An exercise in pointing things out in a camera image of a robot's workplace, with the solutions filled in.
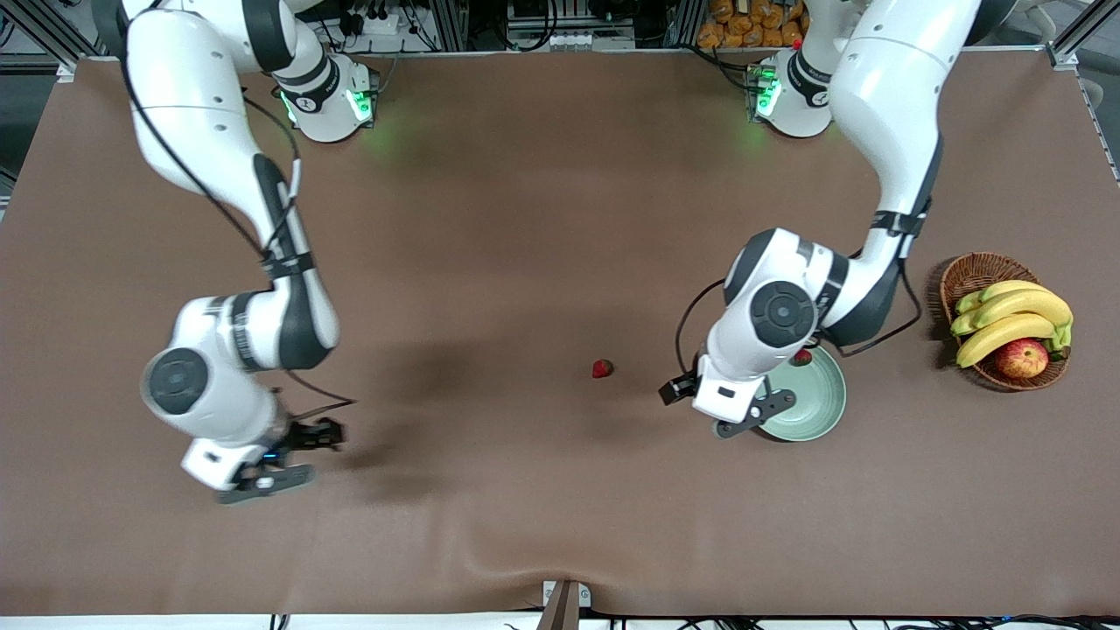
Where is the brown table cover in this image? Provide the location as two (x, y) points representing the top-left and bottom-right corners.
(0, 48), (1120, 619)

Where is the yellow banana bunch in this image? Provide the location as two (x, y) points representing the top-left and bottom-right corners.
(950, 280), (1075, 369)

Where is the black right camera cable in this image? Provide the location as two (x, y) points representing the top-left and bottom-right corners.
(122, 52), (358, 423)

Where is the bag of orange bread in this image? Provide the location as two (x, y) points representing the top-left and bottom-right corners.
(696, 0), (810, 50)

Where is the black camera cable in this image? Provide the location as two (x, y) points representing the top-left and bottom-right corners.
(674, 278), (927, 377)
(122, 52), (358, 423)

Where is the aluminium frame post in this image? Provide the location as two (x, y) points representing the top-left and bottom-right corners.
(433, 0), (470, 52)
(669, 0), (706, 49)
(1046, 0), (1120, 71)
(0, 0), (81, 84)

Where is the black left camera cable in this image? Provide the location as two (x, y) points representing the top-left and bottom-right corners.
(674, 278), (927, 377)

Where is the white power strip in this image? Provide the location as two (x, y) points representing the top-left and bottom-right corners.
(337, 7), (403, 38)

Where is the brown wicker basket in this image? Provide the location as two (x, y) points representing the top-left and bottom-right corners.
(940, 252), (1071, 392)

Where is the red yellow apple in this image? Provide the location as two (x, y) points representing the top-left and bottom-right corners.
(995, 338), (1050, 380)

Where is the metal table clamp bracket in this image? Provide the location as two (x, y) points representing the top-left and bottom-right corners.
(537, 579), (592, 630)

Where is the pale green round plate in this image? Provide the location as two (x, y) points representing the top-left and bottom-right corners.
(757, 346), (848, 443)

